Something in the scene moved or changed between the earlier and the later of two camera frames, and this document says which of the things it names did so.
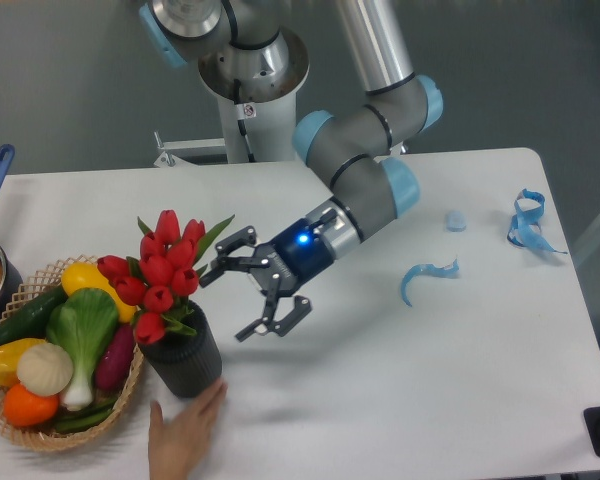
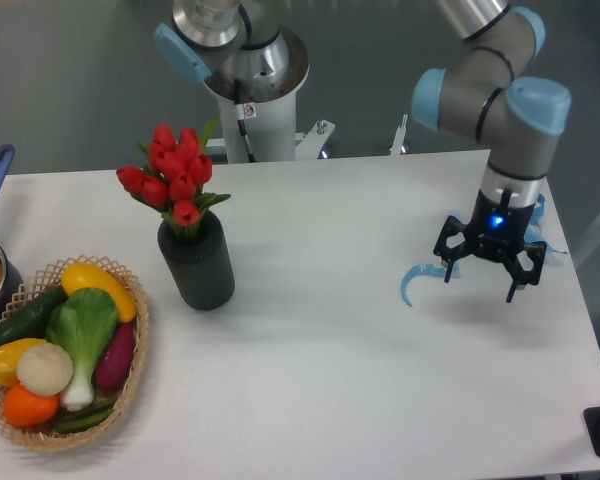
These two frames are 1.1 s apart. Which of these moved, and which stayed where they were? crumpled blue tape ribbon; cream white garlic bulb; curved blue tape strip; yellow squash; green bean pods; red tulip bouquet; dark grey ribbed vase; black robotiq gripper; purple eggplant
Moved: dark grey ribbed vase; black robotiq gripper; red tulip bouquet
Stayed: green bean pods; curved blue tape strip; crumpled blue tape ribbon; cream white garlic bulb; purple eggplant; yellow squash
